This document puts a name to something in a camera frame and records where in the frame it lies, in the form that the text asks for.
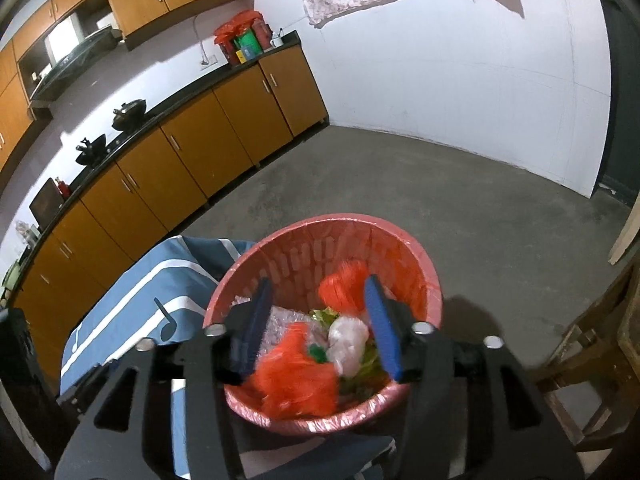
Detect orange plastic bag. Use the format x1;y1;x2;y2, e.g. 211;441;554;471
252;322;338;419
318;259;370;318

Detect olive green plastic bag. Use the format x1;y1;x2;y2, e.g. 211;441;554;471
310;308;388;401

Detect red plastic trash basket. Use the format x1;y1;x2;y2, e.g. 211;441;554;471
204;214;442;436

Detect orange lower kitchen cabinets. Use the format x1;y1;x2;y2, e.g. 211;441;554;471
11;33;328;385

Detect white green plastic bag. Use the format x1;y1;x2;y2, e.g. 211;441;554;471
307;344;329;364

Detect blue white striped tablecloth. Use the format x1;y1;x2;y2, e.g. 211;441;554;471
60;235;392;480

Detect small red bottle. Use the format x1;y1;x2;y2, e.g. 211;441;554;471
55;178;70;200

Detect black wok with utensils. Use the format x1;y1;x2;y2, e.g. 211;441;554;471
76;134;107;167

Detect wooden stool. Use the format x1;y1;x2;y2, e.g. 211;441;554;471
529;259;639;452

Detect black wok with lid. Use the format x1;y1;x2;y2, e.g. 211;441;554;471
112;99;146;132

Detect dark cutting board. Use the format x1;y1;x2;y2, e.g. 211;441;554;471
29;178;64;231

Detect green basin on counter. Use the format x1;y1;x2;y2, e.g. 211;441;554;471
2;260;22;290

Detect white mug on counter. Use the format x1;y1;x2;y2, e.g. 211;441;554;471
270;35;284;49

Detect green box on counter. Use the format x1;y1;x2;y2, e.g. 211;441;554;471
234;28;264;63

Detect red bag on counter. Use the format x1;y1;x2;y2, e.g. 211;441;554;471
214;10;264;44

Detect black range hood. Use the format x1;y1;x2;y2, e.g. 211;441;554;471
29;26;122;103

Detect wall power socket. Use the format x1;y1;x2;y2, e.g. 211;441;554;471
201;55;219;70

